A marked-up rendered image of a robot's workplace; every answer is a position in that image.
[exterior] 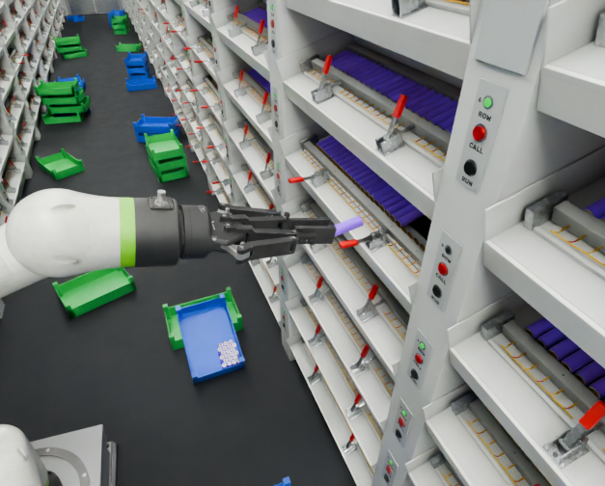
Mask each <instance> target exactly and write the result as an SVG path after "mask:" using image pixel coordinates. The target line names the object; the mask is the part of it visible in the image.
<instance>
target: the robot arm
mask: <svg viewBox="0 0 605 486"><path fill-rule="evenodd" d="M232 214H233V215H232ZM281 214H282V212H281V211H280V210H275V209H265V208H255V207H245V206H235V205H231V204H227V203H223V202H220V203H219V207H218V211H217V212H210V213H209V211H208V209H207V207H206V206H204V205H180V206H178V203H177V201H176V200H175V199H171V198H170V197H165V191H164V190H158V191H157V197H148V198H115V197H102V196H96V195H89V194H84V193H79V192H75V191H71V190H68V189H45V190H41V191H38V192H36V193H33V194H31V195H29V196H27V197H26V198H24V199H23V200H21V201H20V202H19V203H18V204H17V205H16V206H15V207H14V209H13V210H12V212H11V213H10V215H9V218H8V220H7V223H6V224H4V225H2V226H0V299H1V298H3V297H5V296H7V295H9V294H11V293H14V292H16V291H18V290H19V289H21V288H24V287H26V286H28V285H30V284H34V283H36V282H38V281H41V280H43V279H46V278H48V277H49V278H65V277H71V276H75V275H78V274H82V273H86V272H91V271H96V270H102V269H110V268H127V267H151V266H174V265H176V264H177V263H178V262H179V258H181V259H189V258H206V257H207V256H208V255H209V254H210V253H211V252H218V253H222V254H227V253H230V254H231V255H233V256H234V257H235V260H234V262H235V263H236V264H238V265H240V264H243V263H245V262H247V261H250V260H254V259H260V258H267V257H278V256H285V255H292V254H294V253H295V249H296V245H297V244H332V243H333V240H334V237H335V234H336V230H337V228H336V227H335V226H329V224H330V219H329V218H290V217H289V215H290V214H289V213H288V212H286V211H285V214H284V216H282V215H281ZM272 215H273V216H272ZM0 486H63V484H62V482H61V480H60V478H59V476H58V475H57V474H56V473H55V472H53V471H50V470H47V469H46V467H45V465H44V463H43V462H42V460H41V458H40V456H39V455H38V454H37V452H36V451H35V450H34V448H33V447H32V445H31V443H30V442H29V441H28V439H27V438H26V436H25V435H24V433H23V432H22V431H21V430H20V429H18V428H17V427H14V426H12V425H8V424H0Z"/></svg>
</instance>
